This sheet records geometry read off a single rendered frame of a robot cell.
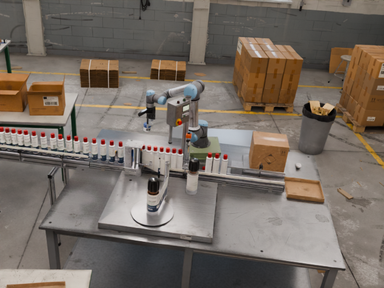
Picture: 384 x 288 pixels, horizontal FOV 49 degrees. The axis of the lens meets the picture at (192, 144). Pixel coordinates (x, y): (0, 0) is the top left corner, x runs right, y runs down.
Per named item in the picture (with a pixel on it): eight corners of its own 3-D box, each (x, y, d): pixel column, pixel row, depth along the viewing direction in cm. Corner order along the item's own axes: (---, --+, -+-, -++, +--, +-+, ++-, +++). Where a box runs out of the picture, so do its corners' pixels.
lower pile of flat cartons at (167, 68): (150, 79, 774) (150, 68, 764) (151, 69, 821) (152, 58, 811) (185, 82, 778) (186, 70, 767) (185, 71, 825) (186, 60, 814)
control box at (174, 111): (166, 123, 344) (167, 102, 334) (180, 117, 355) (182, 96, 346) (175, 128, 338) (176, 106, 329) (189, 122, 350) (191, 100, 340)
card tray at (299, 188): (286, 198, 345) (287, 194, 343) (284, 180, 368) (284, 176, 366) (323, 202, 343) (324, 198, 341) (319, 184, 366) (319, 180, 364)
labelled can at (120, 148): (116, 164, 360) (116, 143, 350) (118, 160, 364) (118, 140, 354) (123, 164, 359) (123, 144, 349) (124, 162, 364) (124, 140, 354)
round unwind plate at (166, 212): (126, 223, 295) (126, 222, 295) (136, 197, 322) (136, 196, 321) (170, 229, 293) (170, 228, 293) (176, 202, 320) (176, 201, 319)
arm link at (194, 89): (203, 138, 385) (203, 82, 357) (195, 145, 374) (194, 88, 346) (192, 135, 390) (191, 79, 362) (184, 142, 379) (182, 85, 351)
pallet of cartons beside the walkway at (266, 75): (293, 113, 694) (304, 60, 650) (243, 111, 684) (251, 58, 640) (274, 85, 798) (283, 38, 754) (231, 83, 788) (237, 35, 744)
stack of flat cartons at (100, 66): (80, 87, 717) (79, 69, 701) (82, 76, 763) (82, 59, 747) (119, 88, 727) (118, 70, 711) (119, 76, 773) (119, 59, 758)
